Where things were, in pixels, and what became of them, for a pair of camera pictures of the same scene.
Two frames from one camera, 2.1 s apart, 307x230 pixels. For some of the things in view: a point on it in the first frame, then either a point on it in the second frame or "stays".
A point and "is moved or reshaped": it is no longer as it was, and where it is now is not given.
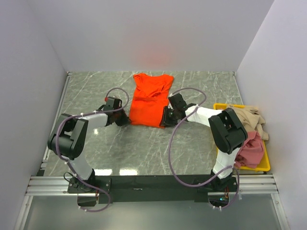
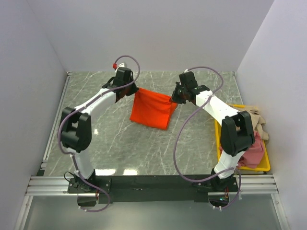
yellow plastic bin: (264, 164) stays
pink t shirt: (251, 153) stays
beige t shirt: (253, 120) stays
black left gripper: (125, 120) -> (134, 90)
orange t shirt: (149, 97) is moved or reshaped
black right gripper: (165, 121) -> (174, 97)
